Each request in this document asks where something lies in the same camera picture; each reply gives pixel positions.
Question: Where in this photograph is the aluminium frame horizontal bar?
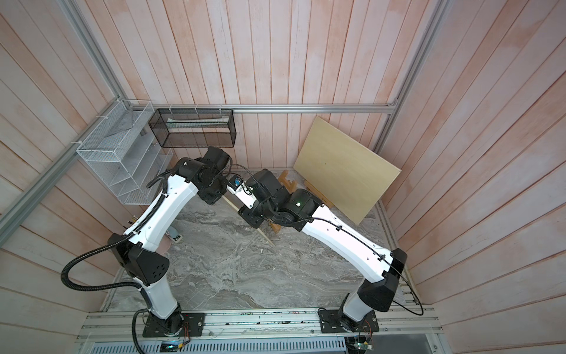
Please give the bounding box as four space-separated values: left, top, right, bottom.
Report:
152 103 396 114

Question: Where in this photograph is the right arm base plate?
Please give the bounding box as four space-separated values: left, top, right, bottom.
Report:
317 308 380 333

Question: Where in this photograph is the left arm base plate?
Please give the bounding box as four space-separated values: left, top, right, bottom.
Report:
142 313 206 338

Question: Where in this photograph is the wooden easel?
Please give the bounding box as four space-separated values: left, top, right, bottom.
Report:
269 170 298 233
305 180 335 209

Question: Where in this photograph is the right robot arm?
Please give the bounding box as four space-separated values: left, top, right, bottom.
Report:
228 169 407 331

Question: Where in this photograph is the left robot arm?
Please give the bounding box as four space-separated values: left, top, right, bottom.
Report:
111 147 231 336

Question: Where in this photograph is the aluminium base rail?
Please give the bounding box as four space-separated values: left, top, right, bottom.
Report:
77 306 443 343

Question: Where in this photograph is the white wire mesh shelf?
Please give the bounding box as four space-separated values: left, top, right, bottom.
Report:
77 100 173 205

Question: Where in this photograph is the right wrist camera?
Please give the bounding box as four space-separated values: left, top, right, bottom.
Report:
227 175 257 209

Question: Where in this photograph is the cup of coloured pencils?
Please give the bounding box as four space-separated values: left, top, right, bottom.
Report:
127 214 185 245

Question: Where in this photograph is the plywood board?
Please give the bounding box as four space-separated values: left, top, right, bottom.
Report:
220 194 277 247
293 117 401 224

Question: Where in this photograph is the black mesh basket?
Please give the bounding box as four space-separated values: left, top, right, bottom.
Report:
148 108 237 148

